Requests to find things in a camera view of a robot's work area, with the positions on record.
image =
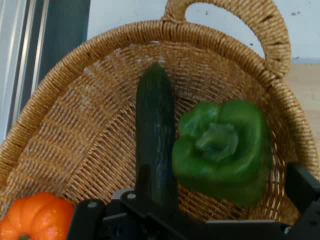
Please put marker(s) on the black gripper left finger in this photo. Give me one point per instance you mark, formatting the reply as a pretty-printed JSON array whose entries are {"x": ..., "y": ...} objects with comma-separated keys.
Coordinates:
[{"x": 90, "y": 220}]

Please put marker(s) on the orange toy bell pepper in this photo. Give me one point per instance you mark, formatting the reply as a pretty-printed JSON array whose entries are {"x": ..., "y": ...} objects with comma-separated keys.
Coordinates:
[{"x": 37, "y": 217}]

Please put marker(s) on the aluminium wall rail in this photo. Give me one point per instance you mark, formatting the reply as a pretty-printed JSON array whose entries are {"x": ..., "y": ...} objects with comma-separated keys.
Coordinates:
[{"x": 17, "y": 62}]

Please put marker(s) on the green toy bell pepper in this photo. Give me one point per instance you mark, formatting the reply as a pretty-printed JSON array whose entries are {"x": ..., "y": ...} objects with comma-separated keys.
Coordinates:
[{"x": 222, "y": 152}]

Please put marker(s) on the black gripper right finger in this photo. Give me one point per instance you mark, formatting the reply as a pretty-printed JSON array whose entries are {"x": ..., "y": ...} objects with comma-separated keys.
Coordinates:
[{"x": 303, "y": 190}]

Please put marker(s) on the dark green toy cucumber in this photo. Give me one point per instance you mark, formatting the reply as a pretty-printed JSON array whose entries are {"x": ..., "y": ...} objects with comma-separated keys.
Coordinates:
[{"x": 155, "y": 130}]

